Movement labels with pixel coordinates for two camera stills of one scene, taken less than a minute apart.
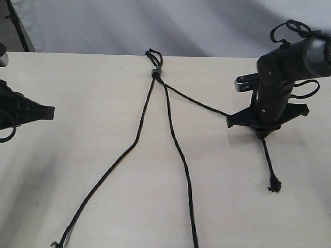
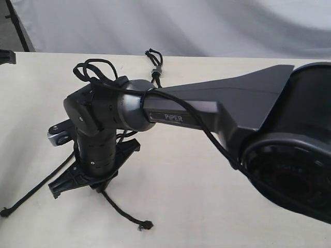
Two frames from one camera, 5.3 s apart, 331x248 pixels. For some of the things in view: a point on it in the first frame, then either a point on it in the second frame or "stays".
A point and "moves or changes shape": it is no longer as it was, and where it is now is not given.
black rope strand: (274, 184) → (147, 224)
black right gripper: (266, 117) → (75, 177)
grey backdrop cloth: (190, 28) stays
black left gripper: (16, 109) → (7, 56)
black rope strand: (157, 74) moves or changes shape
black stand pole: (20, 33) stays
